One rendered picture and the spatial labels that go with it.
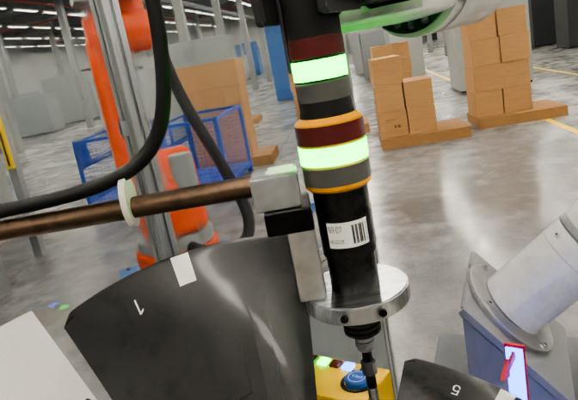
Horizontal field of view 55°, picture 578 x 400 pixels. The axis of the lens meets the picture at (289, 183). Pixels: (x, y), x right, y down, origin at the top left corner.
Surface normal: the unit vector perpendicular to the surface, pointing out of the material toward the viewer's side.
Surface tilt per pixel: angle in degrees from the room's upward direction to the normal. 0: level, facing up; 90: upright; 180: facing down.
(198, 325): 43
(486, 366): 90
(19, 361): 50
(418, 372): 14
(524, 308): 87
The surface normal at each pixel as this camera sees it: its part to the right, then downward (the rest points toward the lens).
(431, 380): -0.05, -0.90
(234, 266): 0.01, -0.65
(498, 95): -0.11, 0.25
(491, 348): -0.36, 0.29
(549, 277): -0.55, 0.10
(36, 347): 0.50, -0.62
